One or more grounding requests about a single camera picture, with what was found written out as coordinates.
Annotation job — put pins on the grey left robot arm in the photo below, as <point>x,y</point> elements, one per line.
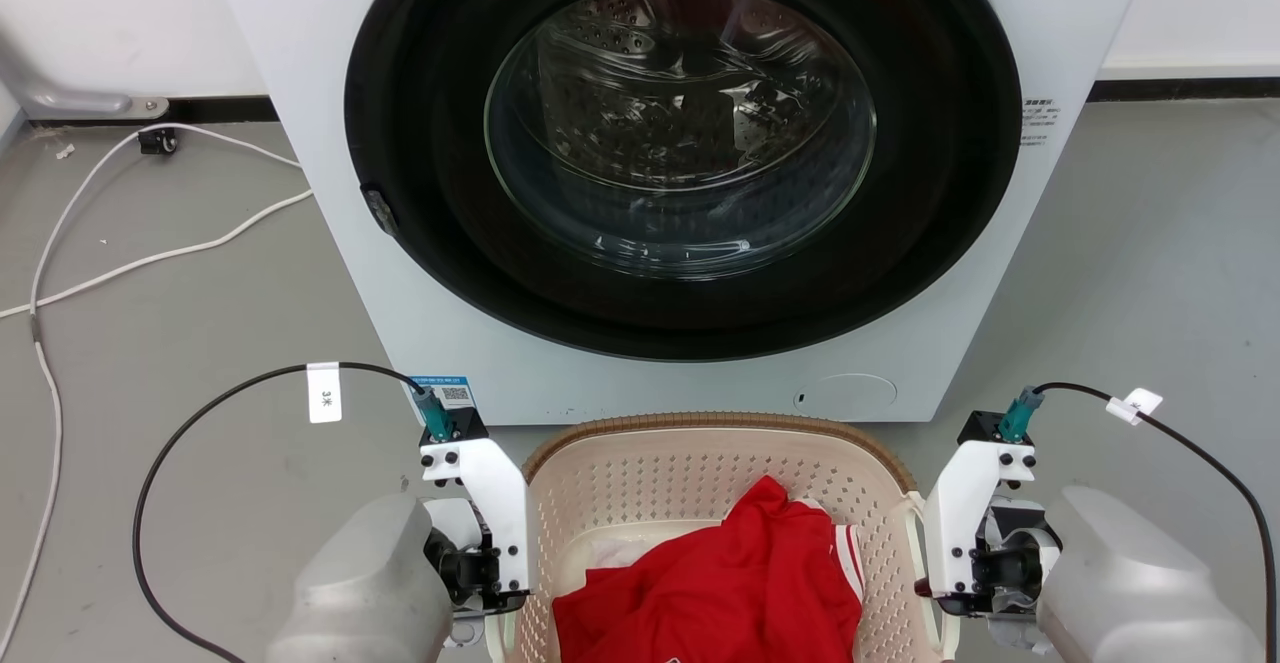
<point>360,593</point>

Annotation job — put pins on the black round glass washer door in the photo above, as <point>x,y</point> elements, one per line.
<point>430,243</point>

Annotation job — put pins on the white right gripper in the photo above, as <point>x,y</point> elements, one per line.
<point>955,513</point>

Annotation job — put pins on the white printed label sticker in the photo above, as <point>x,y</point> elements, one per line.
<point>1040,123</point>

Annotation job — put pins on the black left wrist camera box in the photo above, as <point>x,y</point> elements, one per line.
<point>468,427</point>

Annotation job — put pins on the blue QR code sticker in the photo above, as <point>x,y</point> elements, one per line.
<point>457,391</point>

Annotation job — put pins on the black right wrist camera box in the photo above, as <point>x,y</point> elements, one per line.
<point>980,428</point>

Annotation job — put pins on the round white filter cover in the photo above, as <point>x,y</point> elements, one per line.
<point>845,396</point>

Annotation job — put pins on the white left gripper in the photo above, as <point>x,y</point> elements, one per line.
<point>500,513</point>

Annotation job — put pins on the red garment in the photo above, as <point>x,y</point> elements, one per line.
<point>720,583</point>

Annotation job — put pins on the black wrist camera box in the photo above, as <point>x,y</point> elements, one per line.
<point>468,427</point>
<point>980,428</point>

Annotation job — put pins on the white front-load washing machine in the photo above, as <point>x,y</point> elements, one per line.
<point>300,43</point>

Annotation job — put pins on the grey metal bracket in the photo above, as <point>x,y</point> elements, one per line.
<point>70,100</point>

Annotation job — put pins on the beige perforated laundry basket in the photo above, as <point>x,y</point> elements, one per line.
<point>650,483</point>

